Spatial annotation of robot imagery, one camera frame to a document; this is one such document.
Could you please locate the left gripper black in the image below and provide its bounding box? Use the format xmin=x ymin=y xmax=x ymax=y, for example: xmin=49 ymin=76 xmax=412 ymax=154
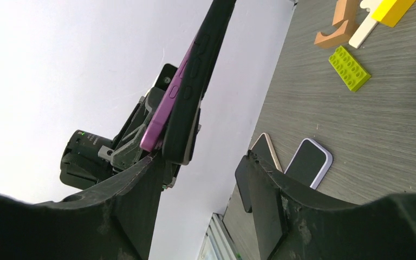
xmin=97 ymin=63 xmax=177 ymax=183

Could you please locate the brown arch block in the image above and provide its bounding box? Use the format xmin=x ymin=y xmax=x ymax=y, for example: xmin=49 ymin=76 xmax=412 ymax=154
xmin=314 ymin=20 xmax=359 ymax=49

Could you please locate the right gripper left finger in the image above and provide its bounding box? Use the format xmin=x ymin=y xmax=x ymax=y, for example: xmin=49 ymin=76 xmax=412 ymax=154
xmin=0 ymin=155 xmax=165 ymax=259

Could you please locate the light green flat brick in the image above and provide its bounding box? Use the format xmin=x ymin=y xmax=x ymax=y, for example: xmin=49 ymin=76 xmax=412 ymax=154
xmin=328 ymin=46 xmax=371 ymax=92

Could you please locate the phone in beige case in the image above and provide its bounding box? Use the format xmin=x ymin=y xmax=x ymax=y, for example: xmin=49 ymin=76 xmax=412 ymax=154
xmin=251 ymin=133 xmax=283 ymax=173

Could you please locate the black phone near left edge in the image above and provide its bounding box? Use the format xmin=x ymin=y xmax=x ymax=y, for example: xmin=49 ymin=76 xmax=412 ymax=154
xmin=235 ymin=155 xmax=252 ymax=213

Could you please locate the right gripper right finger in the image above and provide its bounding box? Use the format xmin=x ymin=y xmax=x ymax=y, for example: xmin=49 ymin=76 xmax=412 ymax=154
xmin=246 ymin=152 xmax=416 ymax=259

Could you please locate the yellow block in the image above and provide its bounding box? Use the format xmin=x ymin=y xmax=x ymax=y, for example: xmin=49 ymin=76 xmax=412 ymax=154
xmin=372 ymin=0 xmax=415 ymax=28

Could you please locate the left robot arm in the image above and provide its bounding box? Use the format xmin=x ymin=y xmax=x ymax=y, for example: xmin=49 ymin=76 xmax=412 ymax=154
xmin=60 ymin=87 xmax=181 ymax=194

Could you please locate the purple phone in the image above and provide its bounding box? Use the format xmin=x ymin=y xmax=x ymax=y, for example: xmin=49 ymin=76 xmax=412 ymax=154
xmin=140 ymin=41 xmax=194 ymax=152

